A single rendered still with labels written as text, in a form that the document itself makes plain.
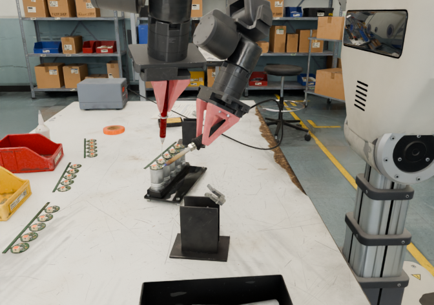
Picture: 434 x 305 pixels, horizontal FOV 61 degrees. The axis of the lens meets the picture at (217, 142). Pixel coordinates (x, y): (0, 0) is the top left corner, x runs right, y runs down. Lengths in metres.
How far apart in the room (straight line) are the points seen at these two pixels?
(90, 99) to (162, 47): 0.87
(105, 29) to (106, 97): 4.15
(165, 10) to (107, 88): 0.86
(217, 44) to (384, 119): 0.38
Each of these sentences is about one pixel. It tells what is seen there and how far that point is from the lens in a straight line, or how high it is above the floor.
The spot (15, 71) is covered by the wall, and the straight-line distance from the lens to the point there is 5.98.
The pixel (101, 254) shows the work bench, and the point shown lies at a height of 0.75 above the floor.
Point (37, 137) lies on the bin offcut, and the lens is 0.97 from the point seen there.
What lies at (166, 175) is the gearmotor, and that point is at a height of 0.79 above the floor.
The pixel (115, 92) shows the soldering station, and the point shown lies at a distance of 1.33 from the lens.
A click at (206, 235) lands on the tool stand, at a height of 0.78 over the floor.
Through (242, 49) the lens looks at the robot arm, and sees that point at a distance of 0.68.
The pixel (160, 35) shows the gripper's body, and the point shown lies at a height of 1.05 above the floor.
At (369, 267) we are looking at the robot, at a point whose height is 0.47.
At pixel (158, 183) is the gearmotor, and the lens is 0.68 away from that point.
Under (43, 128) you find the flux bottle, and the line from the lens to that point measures 1.01.
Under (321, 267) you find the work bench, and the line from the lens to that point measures 0.55.
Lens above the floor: 1.08
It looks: 20 degrees down
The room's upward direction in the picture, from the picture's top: straight up
